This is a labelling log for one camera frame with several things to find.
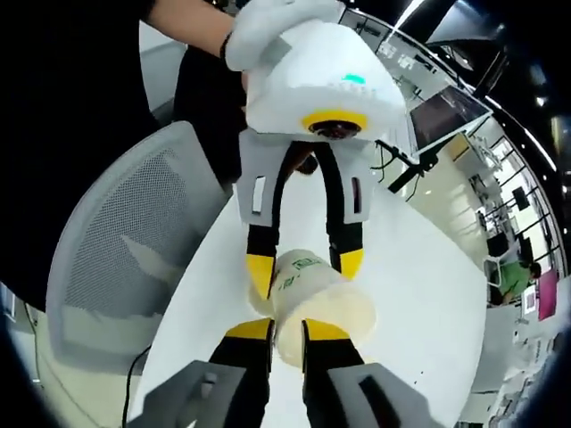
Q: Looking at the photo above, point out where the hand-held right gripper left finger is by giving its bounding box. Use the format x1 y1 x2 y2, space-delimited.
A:
133 317 277 428

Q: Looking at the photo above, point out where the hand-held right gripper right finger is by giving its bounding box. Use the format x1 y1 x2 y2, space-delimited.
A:
301 317 447 428

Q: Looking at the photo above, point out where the person's left hand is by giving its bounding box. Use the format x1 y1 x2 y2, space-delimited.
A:
294 151 319 177

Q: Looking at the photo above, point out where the black monitor stand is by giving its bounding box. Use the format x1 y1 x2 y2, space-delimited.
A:
374 140 437 194

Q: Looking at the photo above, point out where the person's black clothing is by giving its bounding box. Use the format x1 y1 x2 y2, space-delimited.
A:
0 0 247 313

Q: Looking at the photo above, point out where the black wristband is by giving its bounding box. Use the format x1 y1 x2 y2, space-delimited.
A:
219 29 235 61

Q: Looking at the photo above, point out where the white table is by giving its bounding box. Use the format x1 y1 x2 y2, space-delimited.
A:
122 177 490 428

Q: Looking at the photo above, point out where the large computer monitor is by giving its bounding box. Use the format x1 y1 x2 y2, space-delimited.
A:
408 84 495 156

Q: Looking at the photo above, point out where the grey mesh office chair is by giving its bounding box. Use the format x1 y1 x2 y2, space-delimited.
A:
44 119 236 358

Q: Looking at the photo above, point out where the white office chair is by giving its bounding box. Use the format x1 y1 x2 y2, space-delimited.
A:
484 256 506 287

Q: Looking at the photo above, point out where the small white monitor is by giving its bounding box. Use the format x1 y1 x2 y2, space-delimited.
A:
521 284 540 314

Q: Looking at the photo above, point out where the pink display screen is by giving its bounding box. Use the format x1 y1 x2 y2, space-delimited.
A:
537 269 559 323

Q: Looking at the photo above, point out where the thin black cable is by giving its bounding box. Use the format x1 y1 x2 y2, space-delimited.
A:
121 342 156 428

